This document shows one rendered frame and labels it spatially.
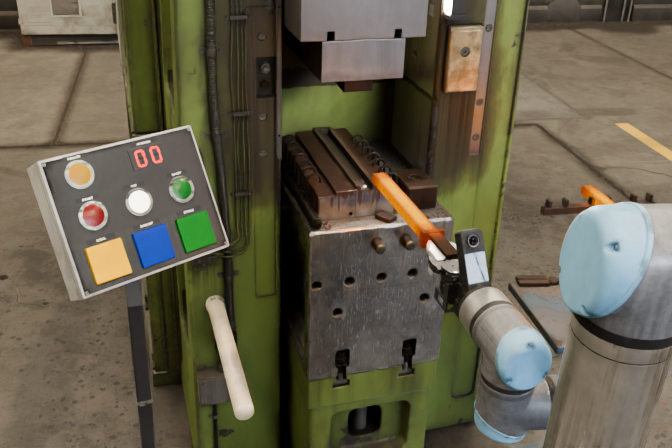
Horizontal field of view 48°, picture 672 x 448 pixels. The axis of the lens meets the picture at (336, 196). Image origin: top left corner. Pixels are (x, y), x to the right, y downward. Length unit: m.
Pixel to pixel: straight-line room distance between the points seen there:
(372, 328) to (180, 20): 0.92
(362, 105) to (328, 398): 0.87
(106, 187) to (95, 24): 5.65
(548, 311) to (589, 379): 1.18
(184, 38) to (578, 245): 1.19
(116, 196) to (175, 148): 0.17
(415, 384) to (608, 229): 1.47
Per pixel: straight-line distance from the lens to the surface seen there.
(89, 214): 1.56
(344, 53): 1.74
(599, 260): 0.79
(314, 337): 1.99
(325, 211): 1.87
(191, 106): 1.85
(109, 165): 1.60
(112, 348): 3.04
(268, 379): 2.30
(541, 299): 2.10
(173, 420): 2.69
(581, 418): 0.92
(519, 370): 1.25
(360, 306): 1.98
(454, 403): 2.61
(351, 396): 2.15
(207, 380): 2.19
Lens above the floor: 1.78
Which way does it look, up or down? 26 degrees down
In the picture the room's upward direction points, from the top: 2 degrees clockwise
